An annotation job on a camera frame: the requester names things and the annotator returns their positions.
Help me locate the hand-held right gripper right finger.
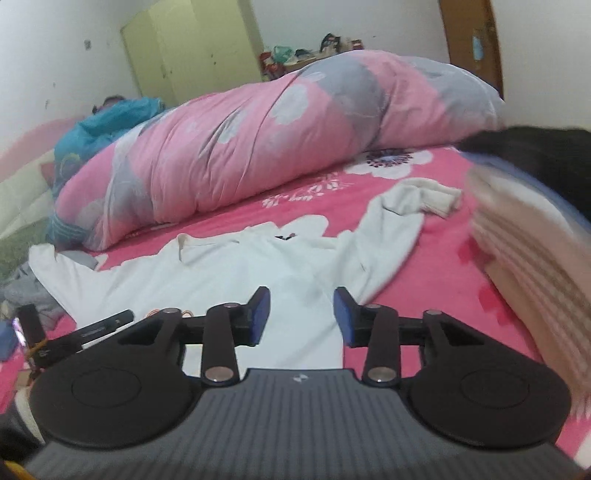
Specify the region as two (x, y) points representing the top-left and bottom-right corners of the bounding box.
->
(333, 286), (485, 387)

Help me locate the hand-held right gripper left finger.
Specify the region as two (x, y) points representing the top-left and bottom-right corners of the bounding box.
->
(117, 286), (271, 387)

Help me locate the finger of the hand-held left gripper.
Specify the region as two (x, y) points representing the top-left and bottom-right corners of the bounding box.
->
(76, 310), (136, 350)

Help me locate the white sweatshirt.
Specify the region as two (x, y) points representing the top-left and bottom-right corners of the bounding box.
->
(28, 176), (463, 370)

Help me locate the blue cloth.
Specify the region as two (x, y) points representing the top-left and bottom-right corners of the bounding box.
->
(0, 320), (21, 363)

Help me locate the grey garment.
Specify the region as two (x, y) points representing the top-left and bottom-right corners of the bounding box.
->
(0, 263), (65, 326)

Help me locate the green floral pillow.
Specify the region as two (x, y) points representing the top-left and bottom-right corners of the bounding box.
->
(0, 217), (52, 280)

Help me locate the pink floral blanket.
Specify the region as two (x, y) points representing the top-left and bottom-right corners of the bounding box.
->
(0, 145), (591, 462)

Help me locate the pink floral duvet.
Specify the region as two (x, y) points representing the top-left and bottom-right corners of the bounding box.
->
(51, 50), (506, 252)

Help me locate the tan folded garment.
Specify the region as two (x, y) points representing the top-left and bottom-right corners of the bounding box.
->
(480, 268), (575, 416)

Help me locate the blue patterned pillow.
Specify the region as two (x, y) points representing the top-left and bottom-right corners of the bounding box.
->
(52, 96), (167, 241)

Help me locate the cream folded garment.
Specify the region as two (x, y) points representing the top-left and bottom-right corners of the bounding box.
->
(466, 166), (589, 264)

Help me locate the blue folded garment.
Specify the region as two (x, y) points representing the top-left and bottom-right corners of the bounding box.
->
(466, 154), (591, 234)

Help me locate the cardboard box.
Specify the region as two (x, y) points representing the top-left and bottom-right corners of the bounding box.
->
(284, 55), (325, 73)

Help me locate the black folded garment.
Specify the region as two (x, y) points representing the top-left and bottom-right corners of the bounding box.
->
(457, 127), (591, 215)

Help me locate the yellow-green wardrobe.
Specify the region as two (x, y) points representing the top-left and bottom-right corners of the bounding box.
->
(121, 0), (264, 108)

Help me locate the wooden door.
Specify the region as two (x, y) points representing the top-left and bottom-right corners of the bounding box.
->
(438, 0), (505, 100)

